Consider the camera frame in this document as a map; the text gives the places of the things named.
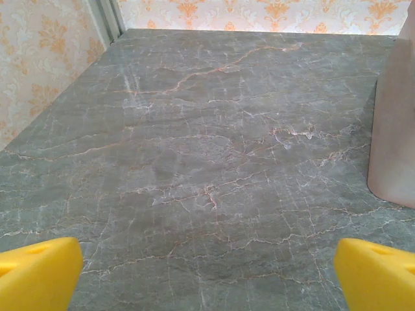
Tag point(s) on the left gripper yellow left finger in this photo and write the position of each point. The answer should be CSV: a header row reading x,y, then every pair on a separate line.
x,y
35,278

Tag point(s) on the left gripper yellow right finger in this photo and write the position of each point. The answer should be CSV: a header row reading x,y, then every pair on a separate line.
x,y
382,282

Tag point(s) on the pink illustrated book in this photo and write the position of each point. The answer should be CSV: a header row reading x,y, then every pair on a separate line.
x,y
394,136

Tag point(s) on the aluminium frame post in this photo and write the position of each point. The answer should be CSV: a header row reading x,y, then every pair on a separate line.
x,y
105,22

